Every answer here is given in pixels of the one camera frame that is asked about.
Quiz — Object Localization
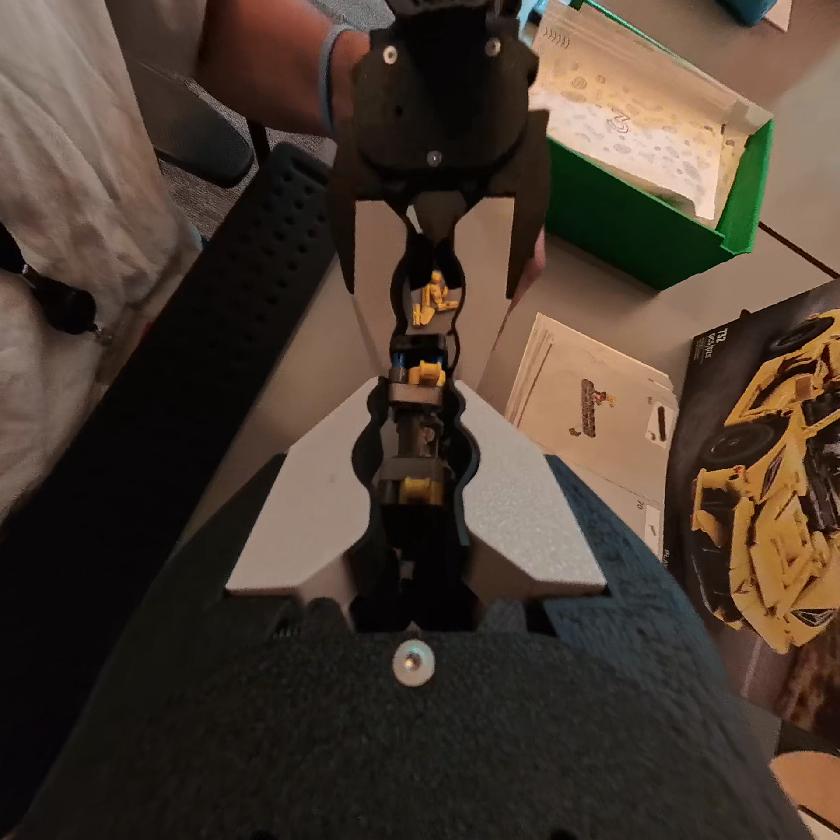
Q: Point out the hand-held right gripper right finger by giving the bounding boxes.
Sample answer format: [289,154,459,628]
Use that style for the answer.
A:
[449,379,608,598]

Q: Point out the black mat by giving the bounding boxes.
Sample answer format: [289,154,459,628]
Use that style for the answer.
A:
[0,142,343,824]

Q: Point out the lego set box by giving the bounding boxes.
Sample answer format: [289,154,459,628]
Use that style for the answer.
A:
[661,277,840,756]

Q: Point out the scattered yellow black lego pieces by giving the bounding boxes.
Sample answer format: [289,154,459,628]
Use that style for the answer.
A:
[411,269,462,329]

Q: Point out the dark wrist bracelet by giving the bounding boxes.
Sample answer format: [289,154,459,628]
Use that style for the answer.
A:
[318,24,357,137]

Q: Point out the green plastic bin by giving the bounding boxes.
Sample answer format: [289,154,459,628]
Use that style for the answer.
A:
[525,0,777,294]

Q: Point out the tan paper bag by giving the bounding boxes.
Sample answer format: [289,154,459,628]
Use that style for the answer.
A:
[528,0,757,222]

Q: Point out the black lanyard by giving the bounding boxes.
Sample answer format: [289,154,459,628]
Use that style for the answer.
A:
[0,222,114,347]

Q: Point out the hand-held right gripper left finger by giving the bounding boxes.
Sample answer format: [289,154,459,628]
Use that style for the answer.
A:
[225,377,388,599]

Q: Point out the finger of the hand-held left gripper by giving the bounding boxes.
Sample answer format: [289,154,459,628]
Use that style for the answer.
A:
[449,192,519,388]
[353,197,422,378]

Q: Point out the open instruction booklet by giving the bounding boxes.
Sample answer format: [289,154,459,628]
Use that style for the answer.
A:
[504,312,681,562]

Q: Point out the partly built lego car chassis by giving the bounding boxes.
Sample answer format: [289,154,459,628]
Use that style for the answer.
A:
[373,332,462,595]

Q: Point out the wooden instruction sign board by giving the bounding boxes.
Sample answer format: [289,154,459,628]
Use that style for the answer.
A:
[769,750,840,829]

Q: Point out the person's left forearm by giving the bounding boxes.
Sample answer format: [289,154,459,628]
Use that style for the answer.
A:
[197,0,370,140]

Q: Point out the person's left hand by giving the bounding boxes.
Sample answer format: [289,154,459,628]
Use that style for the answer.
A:
[511,226,549,311]

